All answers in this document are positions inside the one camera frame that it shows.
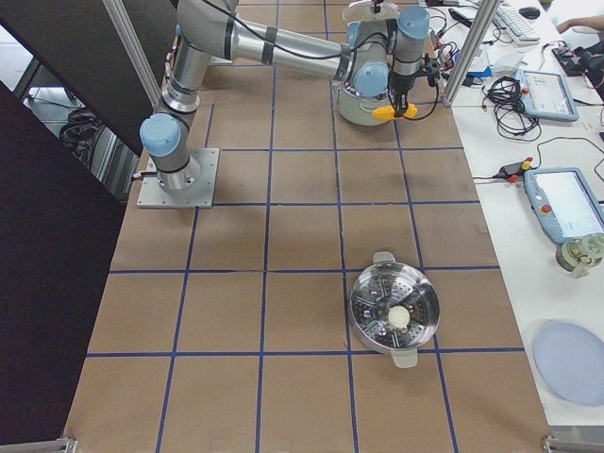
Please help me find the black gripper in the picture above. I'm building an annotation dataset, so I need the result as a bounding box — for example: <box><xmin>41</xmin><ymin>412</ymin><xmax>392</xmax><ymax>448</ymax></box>
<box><xmin>390</xmin><ymin>71</ymin><xmax>416</xmax><ymax>118</ymax></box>

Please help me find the yellow corn cob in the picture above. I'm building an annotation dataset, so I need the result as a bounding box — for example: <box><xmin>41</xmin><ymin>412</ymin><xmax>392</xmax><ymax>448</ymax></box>
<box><xmin>372</xmin><ymin>104</ymin><xmax>418</xmax><ymax>121</ymax></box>

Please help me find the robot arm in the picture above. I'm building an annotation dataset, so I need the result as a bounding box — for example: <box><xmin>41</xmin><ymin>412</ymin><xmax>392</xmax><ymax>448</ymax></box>
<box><xmin>140</xmin><ymin>1</ymin><xmax>439</xmax><ymax>199</ymax></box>

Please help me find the pale green electric pot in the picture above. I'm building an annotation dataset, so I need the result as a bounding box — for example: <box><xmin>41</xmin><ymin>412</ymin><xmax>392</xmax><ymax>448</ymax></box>
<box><xmin>331</xmin><ymin>81</ymin><xmax>394</xmax><ymax>126</ymax></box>

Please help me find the steel steamer pot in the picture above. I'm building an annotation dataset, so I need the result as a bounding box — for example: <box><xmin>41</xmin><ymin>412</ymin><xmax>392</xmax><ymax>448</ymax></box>
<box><xmin>348</xmin><ymin>251</ymin><xmax>441</xmax><ymax>369</ymax></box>

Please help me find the blue white box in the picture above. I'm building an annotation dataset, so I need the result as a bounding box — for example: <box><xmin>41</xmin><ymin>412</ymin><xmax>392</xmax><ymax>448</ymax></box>
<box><xmin>467</xmin><ymin>48</ymin><xmax>492</xmax><ymax>78</ymax></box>

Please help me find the black power adapter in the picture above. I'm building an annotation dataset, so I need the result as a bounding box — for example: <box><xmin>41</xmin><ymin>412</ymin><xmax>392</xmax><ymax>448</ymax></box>
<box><xmin>493</xmin><ymin>159</ymin><xmax>532</xmax><ymax>183</ymax></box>

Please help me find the white keyboard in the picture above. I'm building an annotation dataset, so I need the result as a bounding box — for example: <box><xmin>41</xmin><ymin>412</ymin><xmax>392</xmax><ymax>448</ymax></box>
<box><xmin>493</xmin><ymin>4</ymin><xmax>541</xmax><ymax>46</ymax></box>

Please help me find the far teach pendant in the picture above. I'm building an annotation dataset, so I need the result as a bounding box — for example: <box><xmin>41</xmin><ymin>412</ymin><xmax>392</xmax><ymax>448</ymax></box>
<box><xmin>514</xmin><ymin>69</ymin><xmax>579</xmax><ymax>122</ymax></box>

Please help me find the teach pendant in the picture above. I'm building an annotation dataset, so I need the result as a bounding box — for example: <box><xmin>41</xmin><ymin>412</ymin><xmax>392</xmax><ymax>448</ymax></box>
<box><xmin>524</xmin><ymin>167</ymin><xmax>603</xmax><ymax>244</ymax></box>
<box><xmin>514</xmin><ymin>69</ymin><xmax>579</xmax><ymax>122</ymax></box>

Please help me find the black computer mouse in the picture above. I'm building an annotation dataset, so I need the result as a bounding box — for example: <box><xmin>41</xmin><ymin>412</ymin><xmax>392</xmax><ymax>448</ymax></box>
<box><xmin>518</xmin><ymin>7</ymin><xmax>541</xmax><ymax>20</ymax></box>

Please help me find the near teach pendant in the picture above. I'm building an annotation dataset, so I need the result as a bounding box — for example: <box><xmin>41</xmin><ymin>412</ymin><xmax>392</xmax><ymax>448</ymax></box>
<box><xmin>524</xmin><ymin>167</ymin><xmax>603</xmax><ymax>244</ymax></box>

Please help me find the cream round knob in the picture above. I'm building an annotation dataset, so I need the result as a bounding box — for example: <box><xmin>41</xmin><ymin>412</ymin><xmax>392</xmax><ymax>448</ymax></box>
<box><xmin>388</xmin><ymin>306</ymin><xmax>411</xmax><ymax>329</ymax></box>

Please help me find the green glass jar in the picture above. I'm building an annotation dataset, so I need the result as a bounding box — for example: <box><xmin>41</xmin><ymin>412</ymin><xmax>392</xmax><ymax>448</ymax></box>
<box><xmin>556</xmin><ymin>233</ymin><xmax>603</xmax><ymax>278</ymax></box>

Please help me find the blue round plate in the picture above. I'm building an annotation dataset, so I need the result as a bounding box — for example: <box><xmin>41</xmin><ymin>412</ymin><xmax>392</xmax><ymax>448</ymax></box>
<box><xmin>533</xmin><ymin>322</ymin><xmax>603</xmax><ymax>407</ymax></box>

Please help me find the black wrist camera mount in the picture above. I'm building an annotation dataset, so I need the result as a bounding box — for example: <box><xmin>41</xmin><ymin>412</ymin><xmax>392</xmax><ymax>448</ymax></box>
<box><xmin>420</xmin><ymin>53</ymin><xmax>441</xmax><ymax>88</ymax></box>

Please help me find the black cable bundle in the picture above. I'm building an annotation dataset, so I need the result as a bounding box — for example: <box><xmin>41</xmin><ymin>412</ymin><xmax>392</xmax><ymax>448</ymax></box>
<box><xmin>481</xmin><ymin>77</ymin><xmax>542</xmax><ymax>141</ymax></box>

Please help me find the aluminium frame post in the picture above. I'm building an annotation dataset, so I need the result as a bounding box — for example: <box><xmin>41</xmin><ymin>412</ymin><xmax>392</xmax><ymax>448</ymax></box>
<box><xmin>443</xmin><ymin>0</ymin><xmax>499</xmax><ymax>107</ymax></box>

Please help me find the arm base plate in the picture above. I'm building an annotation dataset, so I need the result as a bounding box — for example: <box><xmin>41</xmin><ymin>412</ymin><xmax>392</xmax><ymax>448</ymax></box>
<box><xmin>137</xmin><ymin>147</ymin><xmax>220</xmax><ymax>209</ymax></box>

